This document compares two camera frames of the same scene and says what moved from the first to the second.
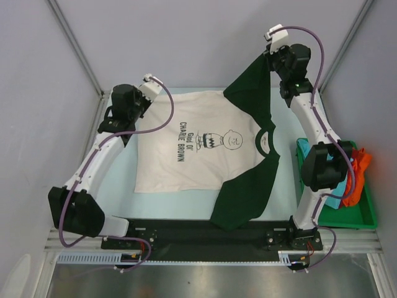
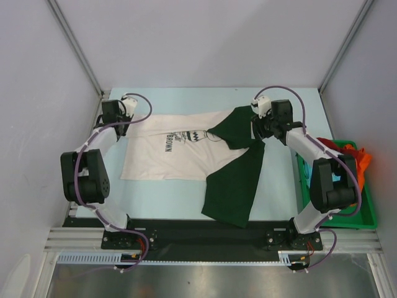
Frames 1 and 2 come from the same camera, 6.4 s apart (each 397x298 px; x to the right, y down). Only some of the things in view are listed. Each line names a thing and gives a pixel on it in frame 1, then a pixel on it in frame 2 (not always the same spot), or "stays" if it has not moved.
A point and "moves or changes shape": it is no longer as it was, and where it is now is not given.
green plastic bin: [361, 215] stays
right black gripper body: [276, 59] to [258, 128]
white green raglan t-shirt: [211, 141] moves or changes shape
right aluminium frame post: [366, 7] stays
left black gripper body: [141, 104] to [124, 118]
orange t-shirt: [356, 176] stays
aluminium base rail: [348, 240] stays
